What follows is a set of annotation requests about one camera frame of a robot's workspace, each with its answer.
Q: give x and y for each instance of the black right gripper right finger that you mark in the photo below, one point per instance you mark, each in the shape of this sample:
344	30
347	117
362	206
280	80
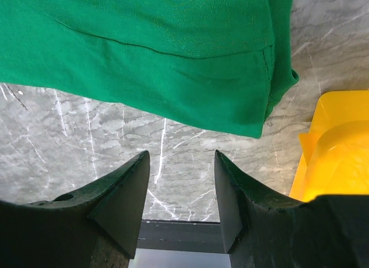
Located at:
262	228

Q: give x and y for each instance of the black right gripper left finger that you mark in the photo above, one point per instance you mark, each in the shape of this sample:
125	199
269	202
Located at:
96	225

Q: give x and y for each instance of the green t shirt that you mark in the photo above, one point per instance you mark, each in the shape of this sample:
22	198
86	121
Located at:
219	65

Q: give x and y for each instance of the yellow plastic tray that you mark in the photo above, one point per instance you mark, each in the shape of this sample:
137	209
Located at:
334	158

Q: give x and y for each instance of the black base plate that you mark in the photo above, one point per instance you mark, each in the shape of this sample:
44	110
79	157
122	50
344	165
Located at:
175	235

